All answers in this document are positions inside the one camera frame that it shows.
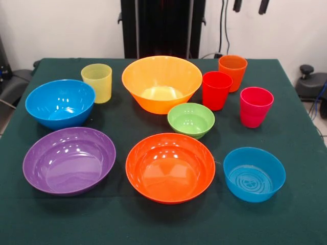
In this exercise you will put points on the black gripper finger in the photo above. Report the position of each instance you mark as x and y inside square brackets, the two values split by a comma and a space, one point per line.
[264, 7]
[237, 5]

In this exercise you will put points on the red cup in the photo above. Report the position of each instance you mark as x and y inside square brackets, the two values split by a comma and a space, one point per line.
[215, 97]

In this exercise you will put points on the light orange bowl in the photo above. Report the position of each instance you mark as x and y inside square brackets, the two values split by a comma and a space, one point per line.
[158, 74]

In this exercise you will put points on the black power plug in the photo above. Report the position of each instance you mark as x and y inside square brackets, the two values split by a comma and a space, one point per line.
[218, 54]

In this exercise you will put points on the orange cup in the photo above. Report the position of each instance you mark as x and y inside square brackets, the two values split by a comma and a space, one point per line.
[237, 74]

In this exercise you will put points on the grey machine base with knob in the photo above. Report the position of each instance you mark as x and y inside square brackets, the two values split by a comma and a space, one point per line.
[311, 86]

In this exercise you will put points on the pink cup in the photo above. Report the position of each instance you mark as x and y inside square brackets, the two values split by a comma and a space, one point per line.
[255, 112]

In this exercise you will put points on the green bowl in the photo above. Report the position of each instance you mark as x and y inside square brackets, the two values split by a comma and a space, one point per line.
[190, 122]

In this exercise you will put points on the yellow cup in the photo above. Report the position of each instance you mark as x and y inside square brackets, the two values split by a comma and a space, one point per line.
[98, 86]

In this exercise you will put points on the small blue ringed bowl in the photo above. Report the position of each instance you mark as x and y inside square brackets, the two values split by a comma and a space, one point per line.
[255, 178]

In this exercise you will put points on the wide orange-red bowl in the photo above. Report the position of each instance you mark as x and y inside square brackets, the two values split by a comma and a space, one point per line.
[168, 173]

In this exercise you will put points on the deep blue bowl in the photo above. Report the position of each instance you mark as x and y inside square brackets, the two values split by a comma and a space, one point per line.
[58, 102]

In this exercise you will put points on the purple bowl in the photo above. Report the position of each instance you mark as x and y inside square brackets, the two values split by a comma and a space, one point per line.
[69, 166]

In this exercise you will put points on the dark green tablecloth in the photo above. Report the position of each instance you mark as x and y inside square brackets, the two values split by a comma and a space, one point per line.
[143, 219]

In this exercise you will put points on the grey floor equipment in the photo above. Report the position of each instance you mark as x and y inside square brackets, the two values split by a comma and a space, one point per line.
[15, 84]

